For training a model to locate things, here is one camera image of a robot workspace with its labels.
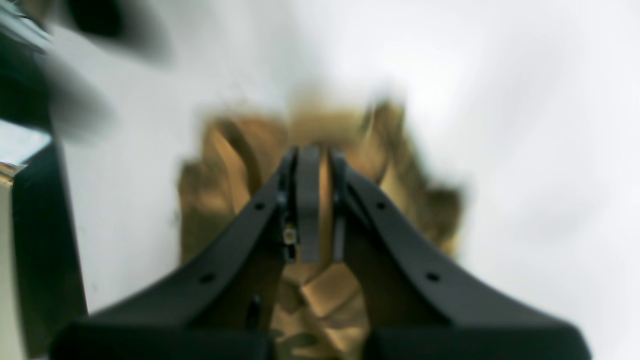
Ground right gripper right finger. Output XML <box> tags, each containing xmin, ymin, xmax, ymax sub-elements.
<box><xmin>328</xmin><ymin>150</ymin><xmax>591</xmax><ymax>360</ymax></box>

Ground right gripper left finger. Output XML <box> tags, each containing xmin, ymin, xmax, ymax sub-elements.
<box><xmin>49</xmin><ymin>146</ymin><xmax>321</xmax><ymax>360</ymax></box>

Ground camouflage t-shirt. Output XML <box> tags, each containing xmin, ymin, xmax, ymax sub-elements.
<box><xmin>177</xmin><ymin>99</ymin><xmax>466</xmax><ymax>360</ymax></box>

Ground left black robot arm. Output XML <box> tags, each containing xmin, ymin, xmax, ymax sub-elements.
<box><xmin>1</xmin><ymin>0</ymin><xmax>171</xmax><ymax>360</ymax></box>

